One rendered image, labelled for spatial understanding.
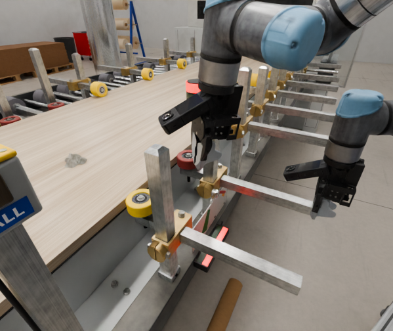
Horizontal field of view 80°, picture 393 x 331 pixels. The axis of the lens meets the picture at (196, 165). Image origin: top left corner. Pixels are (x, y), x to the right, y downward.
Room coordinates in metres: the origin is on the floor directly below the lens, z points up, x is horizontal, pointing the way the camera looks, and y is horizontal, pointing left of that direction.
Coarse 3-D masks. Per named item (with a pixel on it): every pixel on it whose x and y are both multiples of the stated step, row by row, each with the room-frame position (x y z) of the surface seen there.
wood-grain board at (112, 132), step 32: (192, 64) 2.37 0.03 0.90; (256, 64) 2.37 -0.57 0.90; (96, 96) 1.38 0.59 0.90; (128, 96) 1.38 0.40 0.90; (160, 96) 1.38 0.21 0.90; (0, 128) 0.93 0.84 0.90; (32, 128) 0.93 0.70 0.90; (64, 128) 0.93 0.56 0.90; (96, 128) 0.93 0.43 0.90; (128, 128) 0.93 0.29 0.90; (160, 128) 0.93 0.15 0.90; (32, 160) 0.67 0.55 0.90; (96, 160) 0.67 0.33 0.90; (128, 160) 0.67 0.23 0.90; (64, 192) 0.50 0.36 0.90; (96, 192) 0.50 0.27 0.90; (128, 192) 0.50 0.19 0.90; (32, 224) 0.39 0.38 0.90; (64, 224) 0.39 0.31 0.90; (96, 224) 0.39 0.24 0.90; (64, 256) 0.31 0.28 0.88
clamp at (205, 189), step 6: (222, 168) 0.66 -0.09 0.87; (222, 174) 0.63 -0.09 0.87; (204, 180) 0.60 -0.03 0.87; (216, 180) 0.60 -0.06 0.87; (198, 186) 0.58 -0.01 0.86; (204, 186) 0.57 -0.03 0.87; (210, 186) 0.57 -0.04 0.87; (216, 186) 0.59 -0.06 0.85; (198, 192) 0.58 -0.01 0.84; (204, 192) 0.57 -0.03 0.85; (210, 192) 0.56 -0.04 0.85
